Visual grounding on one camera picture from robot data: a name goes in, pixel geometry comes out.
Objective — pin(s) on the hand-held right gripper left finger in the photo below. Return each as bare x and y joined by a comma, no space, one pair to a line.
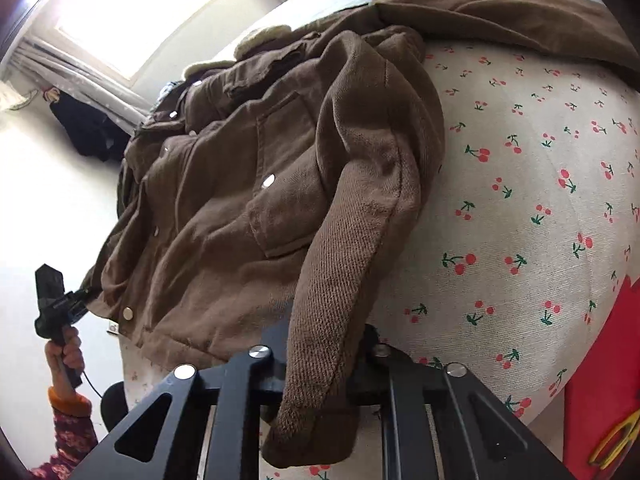
272,375

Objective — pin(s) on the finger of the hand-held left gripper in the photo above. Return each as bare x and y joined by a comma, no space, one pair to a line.
82,300

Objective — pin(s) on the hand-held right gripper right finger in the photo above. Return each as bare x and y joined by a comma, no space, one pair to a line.
370,380

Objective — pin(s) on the brown jacket with snap buttons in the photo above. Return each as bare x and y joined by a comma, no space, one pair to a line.
280,185

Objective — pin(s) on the black hanging clothes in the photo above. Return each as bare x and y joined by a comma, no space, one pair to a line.
85,125

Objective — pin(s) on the person's left hand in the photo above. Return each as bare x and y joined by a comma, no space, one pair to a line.
70,360

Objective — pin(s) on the black round object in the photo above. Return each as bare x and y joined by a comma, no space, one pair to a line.
114,407

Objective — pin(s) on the cherry print bed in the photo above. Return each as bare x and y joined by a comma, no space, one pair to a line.
500,210

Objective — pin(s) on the grey curtain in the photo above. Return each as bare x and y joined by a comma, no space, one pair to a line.
95,85

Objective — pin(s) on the red cloth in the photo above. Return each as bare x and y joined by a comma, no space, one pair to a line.
600,370

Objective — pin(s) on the window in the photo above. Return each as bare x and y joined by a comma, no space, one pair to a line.
140,15

